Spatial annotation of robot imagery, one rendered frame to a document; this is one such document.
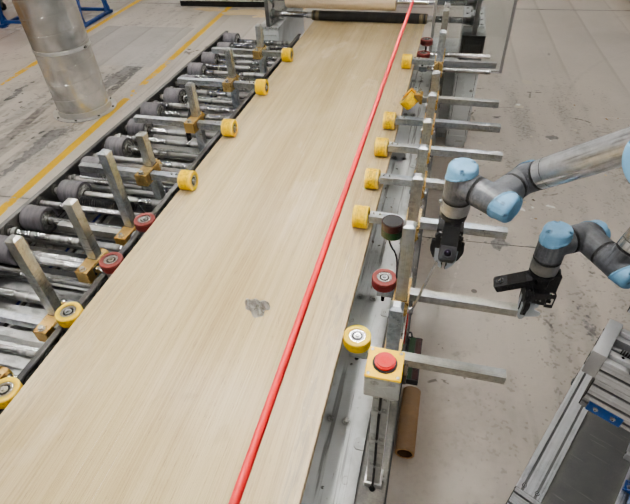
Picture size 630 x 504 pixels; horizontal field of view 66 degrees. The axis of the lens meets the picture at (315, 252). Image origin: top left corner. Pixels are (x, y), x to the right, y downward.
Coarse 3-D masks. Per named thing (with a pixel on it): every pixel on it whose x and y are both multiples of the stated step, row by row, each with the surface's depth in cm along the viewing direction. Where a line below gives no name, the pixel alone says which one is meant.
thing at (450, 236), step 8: (448, 224) 129; (456, 224) 129; (448, 232) 129; (456, 232) 128; (448, 240) 128; (456, 240) 128; (440, 248) 128; (448, 248) 128; (456, 248) 127; (440, 256) 128; (448, 256) 127
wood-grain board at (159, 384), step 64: (320, 64) 292; (384, 64) 288; (256, 128) 234; (320, 128) 231; (192, 192) 195; (256, 192) 193; (320, 192) 191; (128, 256) 167; (192, 256) 166; (256, 256) 165; (128, 320) 145; (192, 320) 144; (256, 320) 143; (320, 320) 142; (64, 384) 129; (128, 384) 129; (192, 384) 128; (256, 384) 127; (320, 384) 126; (0, 448) 116; (64, 448) 116; (128, 448) 115; (192, 448) 115
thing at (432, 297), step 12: (420, 300) 155; (432, 300) 154; (444, 300) 152; (456, 300) 152; (468, 300) 151; (480, 300) 151; (492, 300) 151; (492, 312) 151; (504, 312) 149; (516, 312) 148
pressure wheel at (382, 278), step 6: (378, 270) 156; (384, 270) 156; (390, 270) 156; (372, 276) 154; (378, 276) 155; (384, 276) 153; (390, 276) 154; (372, 282) 154; (378, 282) 152; (384, 282) 152; (390, 282) 152; (396, 282) 154; (378, 288) 153; (384, 288) 152; (390, 288) 152
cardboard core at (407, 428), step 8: (408, 392) 216; (416, 392) 216; (408, 400) 213; (416, 400) 213; (408, 408) 210; (416, 408) 211; (400, 416) 210; (408, 416) 207; (416, 416) 208; (400, 424) 206; (408, 424) 204; (416, 424) 206; (400, 432) 203; (408, 432) 202; (416, 432) 205; (400, 440) 200; (408, 440) 199; (400, 448) 197; (408, 448) 197; (400, 456) 201; (408, 456) 201
